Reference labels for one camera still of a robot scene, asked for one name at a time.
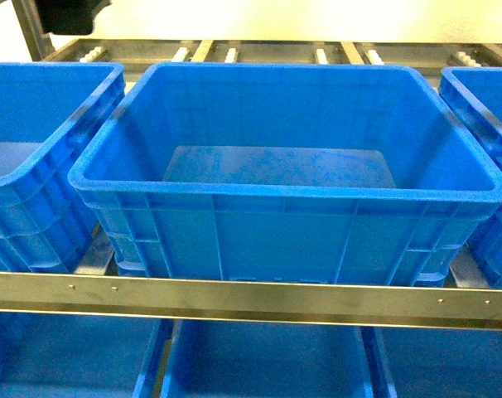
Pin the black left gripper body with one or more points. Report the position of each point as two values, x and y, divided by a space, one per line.
69 17

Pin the blue crate upper left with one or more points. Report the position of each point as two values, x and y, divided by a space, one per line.
49 112

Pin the blue crate upper middle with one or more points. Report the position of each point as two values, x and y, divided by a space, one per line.
286 173

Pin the blue crate lower left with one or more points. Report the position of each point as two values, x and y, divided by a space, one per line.
79 356

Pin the blue crate lower middle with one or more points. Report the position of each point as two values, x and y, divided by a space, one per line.
231 359

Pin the metal shelf rack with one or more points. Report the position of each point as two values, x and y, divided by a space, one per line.
96 288

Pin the blue crate lower right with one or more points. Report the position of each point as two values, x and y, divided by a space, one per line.
418 362

